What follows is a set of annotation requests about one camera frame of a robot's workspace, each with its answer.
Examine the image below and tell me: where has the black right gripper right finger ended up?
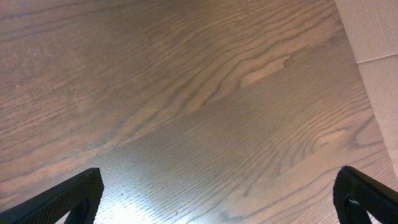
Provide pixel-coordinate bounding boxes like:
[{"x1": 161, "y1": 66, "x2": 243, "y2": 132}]
[{"x1": 333, "y1": 166, "x2": 397, "y2": 224}]

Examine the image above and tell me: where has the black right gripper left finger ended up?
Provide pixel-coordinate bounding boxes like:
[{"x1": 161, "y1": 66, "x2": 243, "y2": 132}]
[{"x1": 1, "y1": 167, "x2": 104, "y2": 223}]

